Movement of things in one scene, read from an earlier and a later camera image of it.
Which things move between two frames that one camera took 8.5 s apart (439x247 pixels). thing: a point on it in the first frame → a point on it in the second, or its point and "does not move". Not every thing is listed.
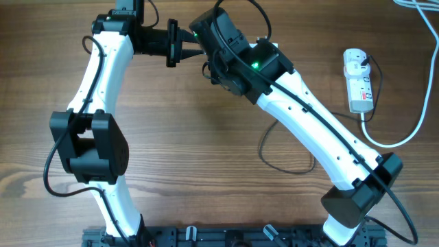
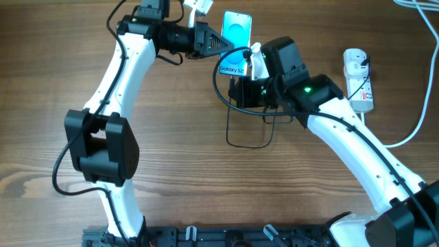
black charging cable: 332,113 → 353,94
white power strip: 360,92 does not move
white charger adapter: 354,67 does not move
